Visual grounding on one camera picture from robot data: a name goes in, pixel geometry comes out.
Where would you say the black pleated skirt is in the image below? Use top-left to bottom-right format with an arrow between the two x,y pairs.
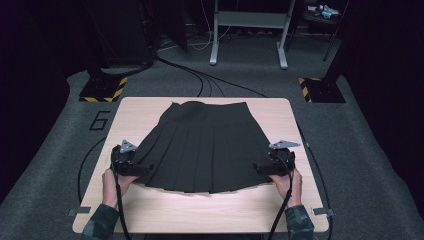
133,100 -> 278,195

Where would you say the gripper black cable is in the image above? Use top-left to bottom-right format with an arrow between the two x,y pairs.
77,136 -> 133,240
267,123 -> 334,240

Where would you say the dark shelf with clutter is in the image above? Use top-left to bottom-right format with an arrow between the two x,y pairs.
301,0 -> 344,34

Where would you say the person's left hand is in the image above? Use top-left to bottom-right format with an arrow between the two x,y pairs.
101,168 -> 138,209

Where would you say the white cable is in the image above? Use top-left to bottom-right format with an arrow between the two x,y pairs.
186,0 -> 232,52

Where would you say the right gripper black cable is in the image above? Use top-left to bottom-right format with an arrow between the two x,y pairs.
267,123 -> 334,240

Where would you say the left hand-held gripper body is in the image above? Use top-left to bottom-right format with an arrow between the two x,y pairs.
110,139 -> 139,177

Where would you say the person's right hand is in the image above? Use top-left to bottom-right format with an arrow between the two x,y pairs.
268,168 -> 303,208

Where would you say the white metal desk frame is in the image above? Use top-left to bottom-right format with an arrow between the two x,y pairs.
209,0 -> 296,70

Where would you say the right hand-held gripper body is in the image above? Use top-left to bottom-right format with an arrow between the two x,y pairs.
268,139 -> 301,177

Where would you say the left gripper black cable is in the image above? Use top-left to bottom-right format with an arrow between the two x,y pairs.
77,136 -> 133,240

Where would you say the grey table bracket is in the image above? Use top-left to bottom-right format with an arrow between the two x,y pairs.
67,206 -> 92,217
311,207 -> 335,218

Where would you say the black hazard-striped stand base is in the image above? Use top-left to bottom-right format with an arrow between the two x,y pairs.
78,75 -> 129,103
298,77 -> 347,104

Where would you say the dark curtain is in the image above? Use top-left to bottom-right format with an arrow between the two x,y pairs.
0,0 -> 88,204
333,0 -> 424,218

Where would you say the black cabinet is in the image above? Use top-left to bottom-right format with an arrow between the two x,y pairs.
83,0 -> 158,68

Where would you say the thin black stand leg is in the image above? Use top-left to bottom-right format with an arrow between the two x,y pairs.
322,0 -> 350,63

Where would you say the thick black floor cable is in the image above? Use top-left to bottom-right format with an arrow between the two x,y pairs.
99,54 -> 158,77

